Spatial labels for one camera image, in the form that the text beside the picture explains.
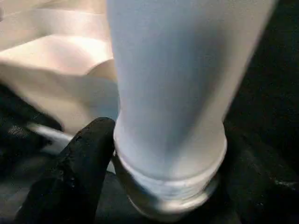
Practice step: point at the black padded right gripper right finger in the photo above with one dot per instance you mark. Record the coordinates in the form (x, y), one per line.
(252, 186)

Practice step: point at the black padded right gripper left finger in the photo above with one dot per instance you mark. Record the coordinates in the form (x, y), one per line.
(77, 168)

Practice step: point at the white plastic table top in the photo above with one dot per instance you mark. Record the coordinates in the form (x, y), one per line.
(46, 58)

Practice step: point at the white plastic table leg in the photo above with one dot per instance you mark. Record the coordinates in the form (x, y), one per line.
(170, 93)

